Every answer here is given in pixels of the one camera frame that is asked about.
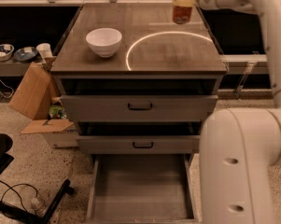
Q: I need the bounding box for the red coke can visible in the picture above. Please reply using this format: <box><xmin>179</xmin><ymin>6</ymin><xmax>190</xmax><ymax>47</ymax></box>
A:
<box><xmin>173</xmin><ymin>5</ymin><xmax>193</xmax><ymax>24</ymax></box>

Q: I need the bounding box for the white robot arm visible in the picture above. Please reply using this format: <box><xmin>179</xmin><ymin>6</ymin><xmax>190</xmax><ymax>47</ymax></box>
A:
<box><xmin>173</xmin><ymin>0</ymin><xmax>281</xmax><ymax>224</ymax></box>

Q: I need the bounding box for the grey drawer cabinet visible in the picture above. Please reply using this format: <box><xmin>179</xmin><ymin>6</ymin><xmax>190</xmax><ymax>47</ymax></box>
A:
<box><xmin>49</xmin><ymin>2</ymin><xmax>228</xmax><ymax>224</ymax></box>

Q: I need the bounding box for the grey top drawer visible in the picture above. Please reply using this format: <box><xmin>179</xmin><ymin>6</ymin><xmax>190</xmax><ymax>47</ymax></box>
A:
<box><xmin>61</xmin><ymin>95</ymin><xmax>218</xmax><ymax>122</ymax></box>

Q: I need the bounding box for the grey drawer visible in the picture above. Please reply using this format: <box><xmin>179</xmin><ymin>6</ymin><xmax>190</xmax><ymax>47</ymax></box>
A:
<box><xmin>77</xmin><ymin>135</ymin><xmax>200</xmax><ymax>154</ymax></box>
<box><xmin>61</xmin><ymin>95</ymin><xmax>218</xmax><ymax>122</ymax></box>
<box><xmin>85</xmin><ymin>154</ymin><xmax>197</xmax><ymax>224</ymax></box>

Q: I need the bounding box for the grey middle drawer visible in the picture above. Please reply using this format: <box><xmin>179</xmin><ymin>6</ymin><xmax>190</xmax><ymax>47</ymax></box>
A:
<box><xmin>77</xmin><ymin>135</ymin><xmax>200</xmax><ymax>154</ymax></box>

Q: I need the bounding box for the grey bottom drawer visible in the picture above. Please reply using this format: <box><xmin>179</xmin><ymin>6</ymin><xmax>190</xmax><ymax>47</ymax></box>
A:
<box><xmin>85</xmin><ymin>154</ymin><xmax>197</xmax><ymax>224</ymax></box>

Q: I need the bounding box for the white ceramic bowl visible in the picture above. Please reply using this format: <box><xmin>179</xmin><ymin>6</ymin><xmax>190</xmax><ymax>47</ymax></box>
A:
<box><xmin>86</xmin><ymin>28</ymin><xmax>122</xmax><ymax>58</ymax></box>

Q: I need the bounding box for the white paper cup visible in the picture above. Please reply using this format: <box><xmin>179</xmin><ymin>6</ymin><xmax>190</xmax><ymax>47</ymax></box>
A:
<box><xmin>36</xmin><ymin>43</ymin><xmax>52</xmax><ymax>59</ymax></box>

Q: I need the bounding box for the green snack bag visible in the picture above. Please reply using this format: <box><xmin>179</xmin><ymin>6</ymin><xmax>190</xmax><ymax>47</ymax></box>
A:
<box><xmin>49</xmin><ymin>105</ymin><xmax>66</xmax><ymax>119</ymax></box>

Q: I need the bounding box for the open cardboard box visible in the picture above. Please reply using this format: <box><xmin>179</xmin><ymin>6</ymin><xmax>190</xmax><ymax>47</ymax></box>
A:
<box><xmin>9</xmin><ymin>63</ymin><xmax>77</xmax><ymax>148</ymax></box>

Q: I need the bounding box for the blue patterned bowl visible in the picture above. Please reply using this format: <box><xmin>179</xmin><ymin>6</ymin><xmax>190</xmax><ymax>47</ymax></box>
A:
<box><xmin>0</xmin><ymin>44</ymin><xmax>14</xmax><ymax>62</ymax></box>

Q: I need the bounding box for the clear plastic bottle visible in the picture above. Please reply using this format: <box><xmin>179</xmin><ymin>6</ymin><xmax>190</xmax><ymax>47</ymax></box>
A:
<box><xmin>31</xmin><ymin>197</ymin><xmax>46</xmax><ymax>217</ymax></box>

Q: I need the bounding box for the grey wall shelf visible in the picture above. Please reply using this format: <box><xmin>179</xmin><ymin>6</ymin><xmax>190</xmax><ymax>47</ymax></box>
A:
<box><xmin>0</xmin><ymin>57</ymin><xmax>55</xmax><ymax>77</ymax></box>

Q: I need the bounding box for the black cable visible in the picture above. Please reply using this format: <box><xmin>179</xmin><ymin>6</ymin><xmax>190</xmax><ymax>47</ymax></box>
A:
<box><xmin>0</xmin><ymin>178</ymin><xmax>40</xmax><ymax>213</ymax></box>

